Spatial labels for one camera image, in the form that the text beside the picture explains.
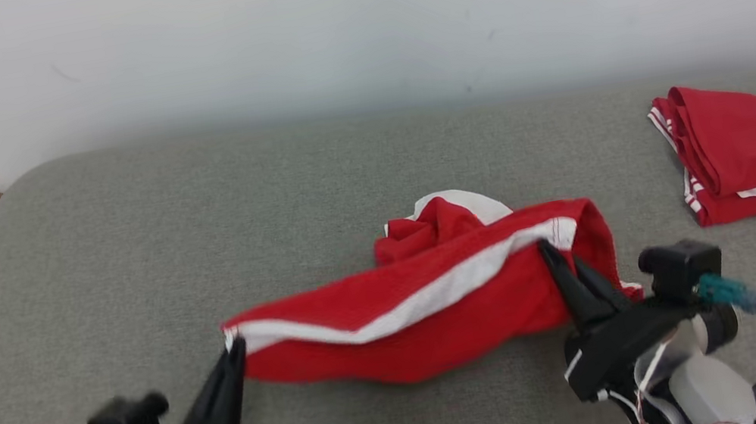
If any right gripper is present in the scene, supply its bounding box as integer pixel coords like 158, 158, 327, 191
536, 216, 714, 409

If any red shorts white trim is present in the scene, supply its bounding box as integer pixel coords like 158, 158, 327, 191
206, 161, 652, 413

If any right gripper thin wire bundle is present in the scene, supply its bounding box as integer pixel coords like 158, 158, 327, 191
598, 331, 741, 424

